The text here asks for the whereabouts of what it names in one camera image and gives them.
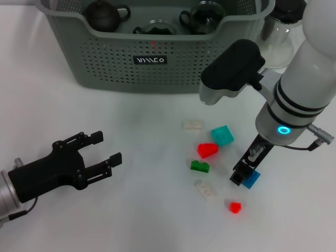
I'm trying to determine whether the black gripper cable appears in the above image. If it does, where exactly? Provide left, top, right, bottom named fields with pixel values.
left=286, top=123, right=336, bottom=152
left=7, top=198, right=39, bottom=221

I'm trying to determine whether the teal square plate brick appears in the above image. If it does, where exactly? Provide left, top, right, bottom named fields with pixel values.
left=211, top=125, right=235, bottom=146

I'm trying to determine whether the green two-stud brick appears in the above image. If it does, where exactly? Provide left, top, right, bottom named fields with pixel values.
left=190, top=160, right=211, bottom=174

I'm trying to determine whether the dark brown clay teapot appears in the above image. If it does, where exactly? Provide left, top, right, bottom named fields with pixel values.
left=83, top=0, right=131, bottom=32

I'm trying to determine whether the glass teacup black base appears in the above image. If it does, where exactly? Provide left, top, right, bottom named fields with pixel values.
left=132, top=19, right=176, bottom=35
left=179, top=1, right=227, bottom=35

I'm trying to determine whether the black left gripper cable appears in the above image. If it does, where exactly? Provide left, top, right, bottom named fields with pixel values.
left=7, top=198, right=39, bottom=221

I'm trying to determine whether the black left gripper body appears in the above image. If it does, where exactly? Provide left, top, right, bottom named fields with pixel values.
left=7, top=140, right=86, bottom=204

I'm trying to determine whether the large orange-red sloped brick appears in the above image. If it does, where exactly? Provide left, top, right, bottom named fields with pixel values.
left=197, top=143, right=219, bottom=160

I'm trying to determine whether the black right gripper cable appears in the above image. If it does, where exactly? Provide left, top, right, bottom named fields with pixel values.
left=286, top=123, right=336, bottom=152

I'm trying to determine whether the white two-stud brick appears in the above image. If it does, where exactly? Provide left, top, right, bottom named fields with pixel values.
left=183, top=119, right=205, bottom=131

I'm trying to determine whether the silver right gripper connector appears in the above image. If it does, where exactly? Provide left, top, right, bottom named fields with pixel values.
left=249, top=145, right=265, bottom=159

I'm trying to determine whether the blue square plate brick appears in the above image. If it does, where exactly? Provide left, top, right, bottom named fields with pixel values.
left=241, top=170, right=262, bottom=190

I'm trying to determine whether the white plate brick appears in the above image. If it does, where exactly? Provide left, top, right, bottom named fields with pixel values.
left=193, top=179, right=217, bottom=202

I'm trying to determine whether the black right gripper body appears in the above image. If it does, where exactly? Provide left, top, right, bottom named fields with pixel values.
left=232, top=132, right=274, bottom=173

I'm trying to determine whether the glass carafe black lid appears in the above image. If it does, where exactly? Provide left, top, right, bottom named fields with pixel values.
left=256, top=0, right=307, bottom=69

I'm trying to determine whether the grey perforated storage bin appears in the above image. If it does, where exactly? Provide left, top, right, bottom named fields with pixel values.
left=35, top=0, right=276, bottom=95

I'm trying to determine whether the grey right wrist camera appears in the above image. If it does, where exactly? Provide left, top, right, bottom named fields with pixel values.
left=198, top=39, right=279, bottom=106

